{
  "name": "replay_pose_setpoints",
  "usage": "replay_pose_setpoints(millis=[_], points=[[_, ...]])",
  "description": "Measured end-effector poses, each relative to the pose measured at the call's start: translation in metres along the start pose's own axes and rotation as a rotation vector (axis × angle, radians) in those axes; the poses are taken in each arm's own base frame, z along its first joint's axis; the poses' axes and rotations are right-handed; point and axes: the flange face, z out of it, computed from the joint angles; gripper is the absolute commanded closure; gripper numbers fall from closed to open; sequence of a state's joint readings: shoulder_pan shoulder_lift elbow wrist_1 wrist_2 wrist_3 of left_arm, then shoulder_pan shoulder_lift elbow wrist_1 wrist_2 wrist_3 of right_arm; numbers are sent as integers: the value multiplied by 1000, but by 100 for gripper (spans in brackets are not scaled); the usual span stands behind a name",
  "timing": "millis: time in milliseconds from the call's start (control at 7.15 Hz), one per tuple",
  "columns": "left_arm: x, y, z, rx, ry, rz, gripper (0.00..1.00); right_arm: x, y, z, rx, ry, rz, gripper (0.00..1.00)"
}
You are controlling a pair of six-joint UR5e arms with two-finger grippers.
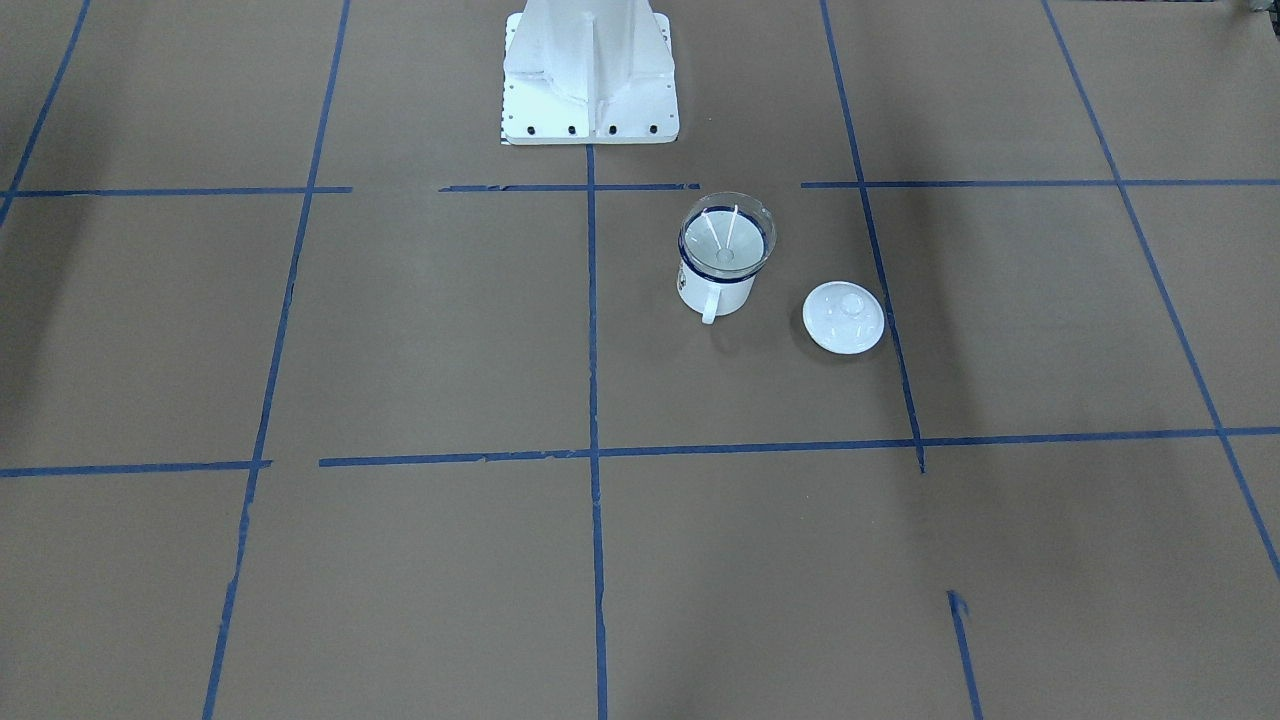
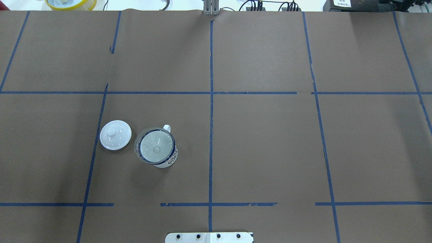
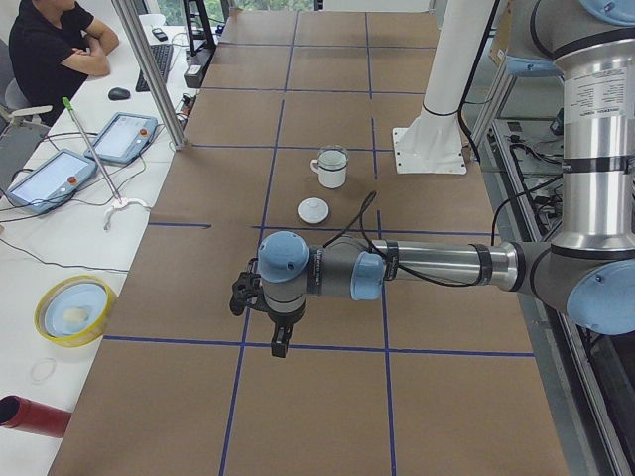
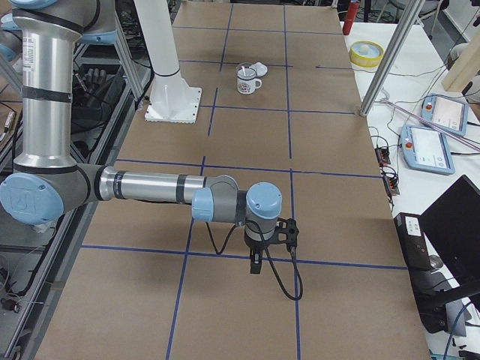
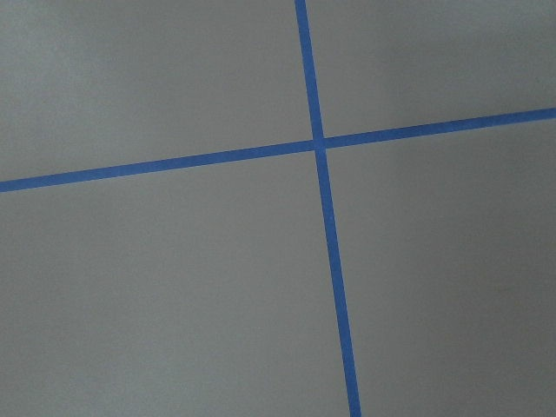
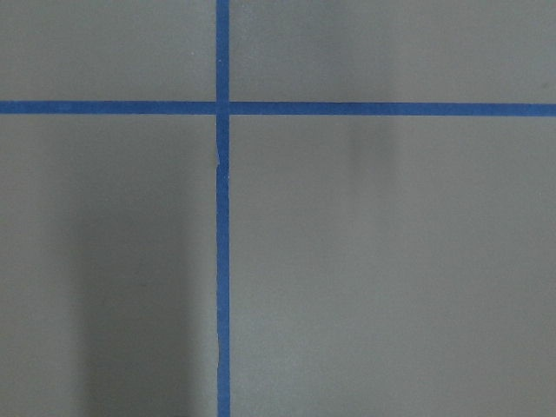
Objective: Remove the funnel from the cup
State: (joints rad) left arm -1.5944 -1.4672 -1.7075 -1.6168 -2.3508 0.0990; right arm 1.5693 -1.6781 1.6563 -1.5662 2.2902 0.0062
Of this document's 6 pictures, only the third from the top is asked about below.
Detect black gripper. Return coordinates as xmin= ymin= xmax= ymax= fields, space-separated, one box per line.
xmin=229 ymin=258 xmax=293 ymax=357

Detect white ceramic lid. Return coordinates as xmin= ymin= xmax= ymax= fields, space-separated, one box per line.
xmin=297 ymin=197 xmax=329 ymax=225

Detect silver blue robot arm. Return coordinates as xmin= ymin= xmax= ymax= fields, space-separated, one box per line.
xmin=229 ymin=1 xmax=634 ymax=357

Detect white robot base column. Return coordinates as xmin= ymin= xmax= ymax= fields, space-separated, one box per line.
xmin=393 ymin=0 xmax=498 ymax=175

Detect white enamel mug blue rim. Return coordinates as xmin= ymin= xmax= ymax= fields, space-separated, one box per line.
xmin=309 ymin=146 xmax=349 ymax=189

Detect blue plate with food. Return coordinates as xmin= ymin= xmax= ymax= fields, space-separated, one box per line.
xmin=44 ymin=283 xmax=107 ymax=337

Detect far teach pendant tablet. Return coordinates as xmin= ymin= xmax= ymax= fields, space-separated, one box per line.
xmin=91 ymin=112 xmax=158 ymax=165

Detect teach pendant tablet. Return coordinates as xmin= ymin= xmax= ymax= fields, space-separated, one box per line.
xmin=91 ymin=112 xmax=158 ymax=165
xmin=6 ymin=149 xmax=97 ymax=214

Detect yellow tape roll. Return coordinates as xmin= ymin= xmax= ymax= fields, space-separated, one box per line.
xmin=34 ymin=275 xmax=117 ymax=348

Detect white rubber band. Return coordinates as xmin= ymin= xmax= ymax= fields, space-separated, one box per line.
xmin=29 ymin=357 xmax=58 ymax=385

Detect black power adapter box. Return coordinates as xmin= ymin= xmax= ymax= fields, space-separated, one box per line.
xmin=184 ymin=48 xmax=215 ymax=88

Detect near teach pendant tablet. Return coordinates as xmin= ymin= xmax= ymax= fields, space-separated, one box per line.
xmin=6 ymin=149 xmax=97 ymax=214

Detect red cylinder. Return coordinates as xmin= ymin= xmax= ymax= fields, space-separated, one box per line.
xmin=1 ymin=396 xmax=72 ymax=438

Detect black computer mouse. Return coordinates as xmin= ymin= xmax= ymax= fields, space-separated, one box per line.
xmin=108 ymin=87 xmax=131 ymax=101

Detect black keyboard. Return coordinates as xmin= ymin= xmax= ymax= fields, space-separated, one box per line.
xmin=135 ymin=44 xmax=174 ymax=92

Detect office chair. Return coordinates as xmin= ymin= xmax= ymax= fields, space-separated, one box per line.
xmin=0 ymin=38 xmax=54 ymax=189

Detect person in black shirt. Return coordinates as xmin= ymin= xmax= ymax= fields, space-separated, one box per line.
xmin=9 ymin=0 xmax=119 ymax=126

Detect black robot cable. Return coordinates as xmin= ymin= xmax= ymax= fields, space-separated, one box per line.
xmin=321 ymin=189 xmax=547 ymax=289

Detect grabber stick green handle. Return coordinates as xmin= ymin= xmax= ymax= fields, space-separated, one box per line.
xmin=62 ymin=96 xmax=151 ymax=231

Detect aluminium frame post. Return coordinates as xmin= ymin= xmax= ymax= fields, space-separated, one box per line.
xmin=111 ymin=0 xmax=187 ymax=151

